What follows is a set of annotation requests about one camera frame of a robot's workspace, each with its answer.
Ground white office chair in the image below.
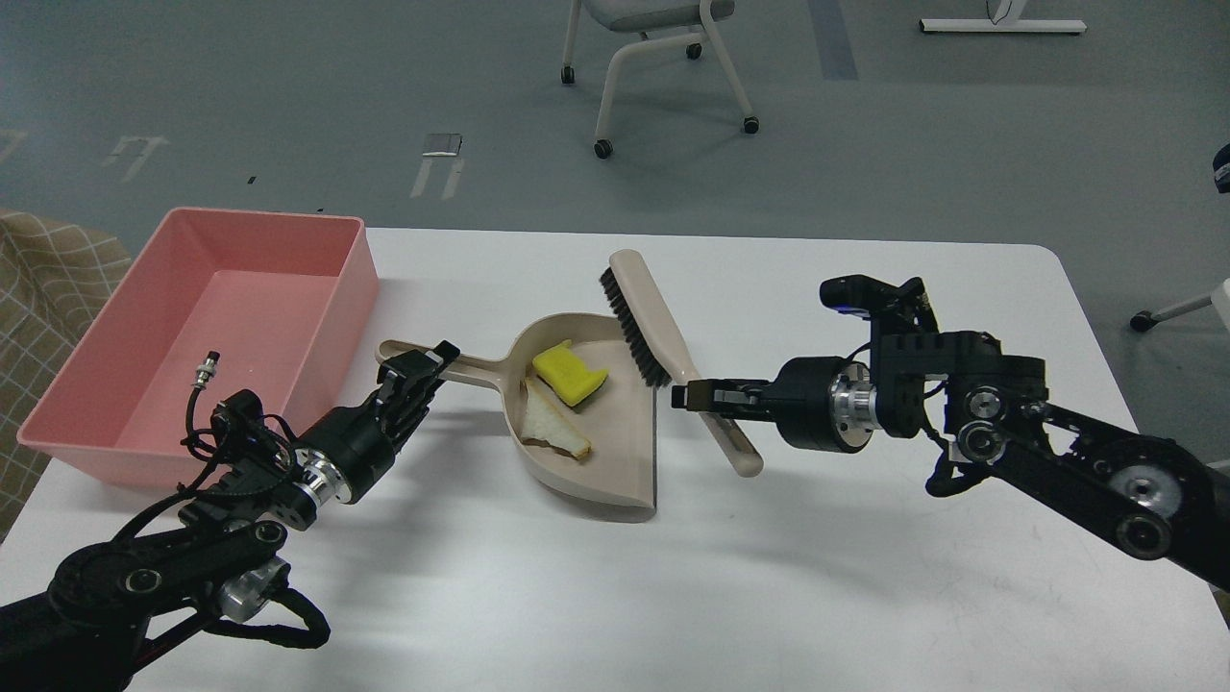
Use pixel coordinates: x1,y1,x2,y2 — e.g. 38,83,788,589
561,0,761,161

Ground beige hand brush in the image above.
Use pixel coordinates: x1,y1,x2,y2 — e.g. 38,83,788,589
599,250,764,478

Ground white caster leg base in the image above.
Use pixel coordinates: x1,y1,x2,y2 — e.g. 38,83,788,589
1128,279,1229,333

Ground yellow sponge piece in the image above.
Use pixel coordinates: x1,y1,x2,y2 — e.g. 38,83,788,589
530,340,609,408

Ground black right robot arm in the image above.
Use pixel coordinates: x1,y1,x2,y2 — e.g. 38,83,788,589
672,275,1229,590

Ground toast bread slice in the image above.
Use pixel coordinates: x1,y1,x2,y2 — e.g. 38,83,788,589
517,379,592,461

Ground pink plastic bin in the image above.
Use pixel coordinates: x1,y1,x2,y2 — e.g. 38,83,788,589
16,209,381,490

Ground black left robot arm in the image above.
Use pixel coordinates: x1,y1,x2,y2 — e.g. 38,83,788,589
2,340,458,691

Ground white desk foot bar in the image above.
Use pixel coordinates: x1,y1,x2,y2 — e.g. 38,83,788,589
918,1,1089,36

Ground grey floor outlet plate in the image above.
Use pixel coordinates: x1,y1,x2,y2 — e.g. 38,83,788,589
421,133,464,159

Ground beige checkered cloth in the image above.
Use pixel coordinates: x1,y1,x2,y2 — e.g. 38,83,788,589
1,209,132,537

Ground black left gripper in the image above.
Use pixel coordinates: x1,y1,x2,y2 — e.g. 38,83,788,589
294,340,460,505

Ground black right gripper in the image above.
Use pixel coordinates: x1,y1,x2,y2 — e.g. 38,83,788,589
672,358,877,454

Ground beige plastic dustpan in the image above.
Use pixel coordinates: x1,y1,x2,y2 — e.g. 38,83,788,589
375,312,659,524

